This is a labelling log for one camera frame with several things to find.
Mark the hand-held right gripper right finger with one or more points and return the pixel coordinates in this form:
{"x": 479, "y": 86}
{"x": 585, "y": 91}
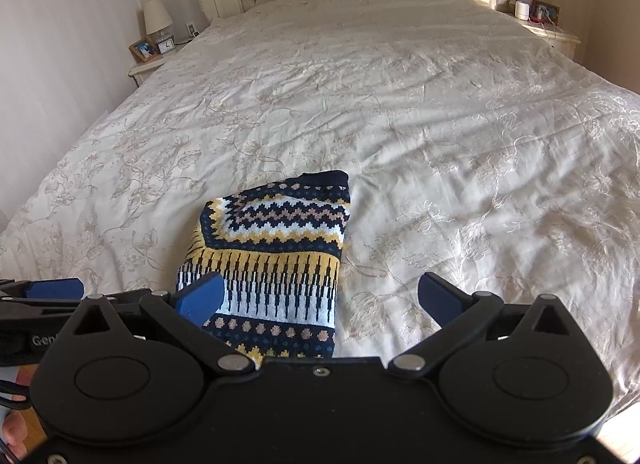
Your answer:
{"x": 440, "y": 296}

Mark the wooden photo frame blue picture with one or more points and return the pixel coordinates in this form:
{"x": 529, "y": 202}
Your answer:
{"x": 145, "y": 49}

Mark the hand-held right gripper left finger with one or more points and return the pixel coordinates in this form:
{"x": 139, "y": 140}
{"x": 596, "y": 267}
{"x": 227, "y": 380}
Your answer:
{"x": 200, "y": 296}

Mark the white cylinder speaker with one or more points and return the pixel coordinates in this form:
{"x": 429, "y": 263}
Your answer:
{"x": 522, "y": 10}

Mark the cream embroidered bedspread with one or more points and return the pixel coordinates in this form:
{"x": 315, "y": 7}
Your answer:
{"x": 400, "y": 94}

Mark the dark wooden photo frame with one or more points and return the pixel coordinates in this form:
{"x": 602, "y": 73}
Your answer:
{"x": 545, "y": 12}

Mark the cream nightstand with photo and clock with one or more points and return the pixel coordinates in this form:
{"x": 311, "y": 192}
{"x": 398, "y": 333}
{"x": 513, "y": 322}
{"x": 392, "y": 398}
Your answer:
{"x": 145, "y": 69}

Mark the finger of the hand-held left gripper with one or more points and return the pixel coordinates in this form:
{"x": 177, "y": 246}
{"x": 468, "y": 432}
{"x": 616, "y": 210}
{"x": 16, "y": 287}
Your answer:
{"x": 55, "y": 288}
{"x": 40, "y": 308}

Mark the navy yellow patterned knit sweater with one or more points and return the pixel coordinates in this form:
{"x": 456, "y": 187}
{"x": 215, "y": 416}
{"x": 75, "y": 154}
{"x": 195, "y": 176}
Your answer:
{"x": 280, "y": 244}

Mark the small white alarm clock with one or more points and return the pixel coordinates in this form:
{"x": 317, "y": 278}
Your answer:
{"x": 165, "y": 46}

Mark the person's left hand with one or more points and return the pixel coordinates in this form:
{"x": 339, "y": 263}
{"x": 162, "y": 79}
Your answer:
{"x": 12, "y": 436}

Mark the table lamp with glass base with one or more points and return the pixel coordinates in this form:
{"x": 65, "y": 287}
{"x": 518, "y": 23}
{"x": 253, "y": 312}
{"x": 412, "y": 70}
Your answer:
{"x": 158, "y": 17}

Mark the cream nightstand with white speaker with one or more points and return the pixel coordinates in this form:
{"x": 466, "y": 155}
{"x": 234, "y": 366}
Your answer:
{"x": 555, "y": 37}

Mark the white wall socket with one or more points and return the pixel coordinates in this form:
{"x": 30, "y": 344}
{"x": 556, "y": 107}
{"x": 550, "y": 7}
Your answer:
{"x": 192, "y": 29}

